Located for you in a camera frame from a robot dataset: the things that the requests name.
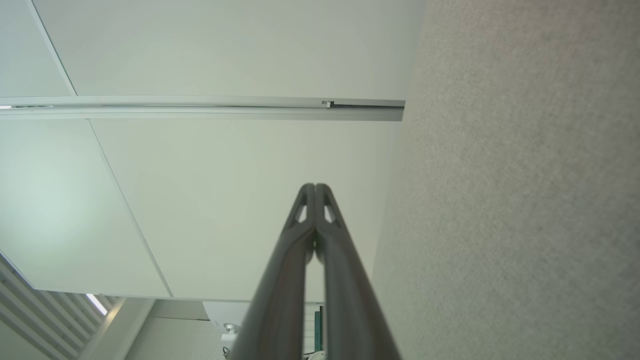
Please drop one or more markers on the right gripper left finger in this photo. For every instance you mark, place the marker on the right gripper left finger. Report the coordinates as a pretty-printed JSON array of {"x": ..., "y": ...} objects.
[{"x": 277, "y": 320}]

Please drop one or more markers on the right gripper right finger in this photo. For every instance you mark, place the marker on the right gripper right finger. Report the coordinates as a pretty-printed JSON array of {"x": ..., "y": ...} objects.
[{"x": 350, "y": 320}]

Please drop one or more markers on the white ceiling device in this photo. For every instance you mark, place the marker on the white ceiling device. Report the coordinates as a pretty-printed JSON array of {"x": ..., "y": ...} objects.
[{"x": 230, "y": 337}]

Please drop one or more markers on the ceiling light strip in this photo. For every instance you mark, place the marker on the ceiling light strip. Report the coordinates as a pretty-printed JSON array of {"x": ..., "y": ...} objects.
[{"x": 96, "y": 304}]

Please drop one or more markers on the grey fabric sofa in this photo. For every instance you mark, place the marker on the grey fabric sofa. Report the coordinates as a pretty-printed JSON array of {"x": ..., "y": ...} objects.
[{"x": 525, "y": 200}]

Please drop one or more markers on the grey partition divider post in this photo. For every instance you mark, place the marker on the grey partition divider post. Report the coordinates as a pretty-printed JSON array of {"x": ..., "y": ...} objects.
[{"x": 200, "y": 107}]

